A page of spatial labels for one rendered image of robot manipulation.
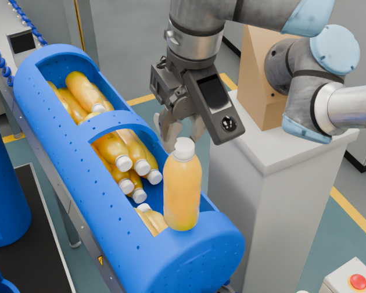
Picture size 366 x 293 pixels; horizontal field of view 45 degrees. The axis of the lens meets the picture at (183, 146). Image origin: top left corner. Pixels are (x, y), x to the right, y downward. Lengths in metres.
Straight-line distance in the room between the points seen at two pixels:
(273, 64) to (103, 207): 0.55
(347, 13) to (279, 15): 2.05
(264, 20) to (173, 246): 0.51
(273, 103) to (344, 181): 1.65
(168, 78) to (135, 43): 3.20
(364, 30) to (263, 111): 1.37
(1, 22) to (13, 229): 0.99
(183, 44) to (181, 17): 0.04
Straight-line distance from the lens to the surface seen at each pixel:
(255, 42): 1.22
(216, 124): 0.62
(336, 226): 2.58
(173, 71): 0.68
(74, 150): 1.16
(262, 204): 1.33
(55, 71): 1.56
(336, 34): 1.06
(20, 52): 1.96
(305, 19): 0.55
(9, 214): 2.21
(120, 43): 3.88
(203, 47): 0.59
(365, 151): 2.75
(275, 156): 1.20
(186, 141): 0.77
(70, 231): 2.31
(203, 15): 0.56
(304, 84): 1.03
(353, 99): 0.93
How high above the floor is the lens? 1.99
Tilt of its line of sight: 44 degrees down
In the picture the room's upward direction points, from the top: straight up
